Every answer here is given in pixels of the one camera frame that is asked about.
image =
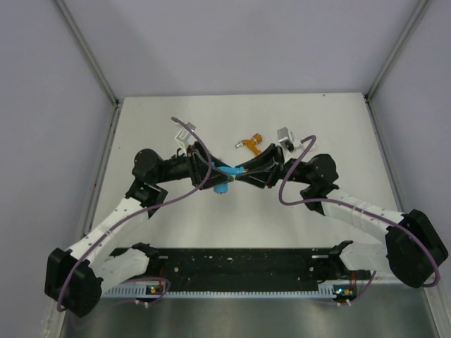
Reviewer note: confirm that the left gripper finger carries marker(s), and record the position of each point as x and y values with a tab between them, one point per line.
203	156
213	179

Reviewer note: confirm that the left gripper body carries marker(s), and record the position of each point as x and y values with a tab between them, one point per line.
191	163

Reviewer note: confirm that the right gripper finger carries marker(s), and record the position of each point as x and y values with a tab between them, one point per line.
266	159
258	178

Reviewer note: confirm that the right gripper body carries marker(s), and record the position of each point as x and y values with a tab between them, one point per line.
280	165

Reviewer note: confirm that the blue water faucet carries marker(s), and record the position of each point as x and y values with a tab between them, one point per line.
230	173

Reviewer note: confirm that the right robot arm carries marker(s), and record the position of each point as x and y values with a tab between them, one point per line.
407	244

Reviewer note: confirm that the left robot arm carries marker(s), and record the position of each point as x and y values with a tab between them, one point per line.
76	278

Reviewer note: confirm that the orange water faucet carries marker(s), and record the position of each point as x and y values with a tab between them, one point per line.
251	144

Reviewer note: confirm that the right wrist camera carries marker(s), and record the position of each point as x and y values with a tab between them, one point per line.
287	140

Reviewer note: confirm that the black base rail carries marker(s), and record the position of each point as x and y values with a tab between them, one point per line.
246	269

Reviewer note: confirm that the left aluminium frame post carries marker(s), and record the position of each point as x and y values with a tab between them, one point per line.
85	50

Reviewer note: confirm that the aluminium frame post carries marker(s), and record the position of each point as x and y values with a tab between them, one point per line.
85	50
402	39

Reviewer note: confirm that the grey cable duct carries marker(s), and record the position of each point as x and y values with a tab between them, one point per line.
147	291

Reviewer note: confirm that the right aluminium frame post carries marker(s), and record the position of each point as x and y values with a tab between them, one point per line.
402	39

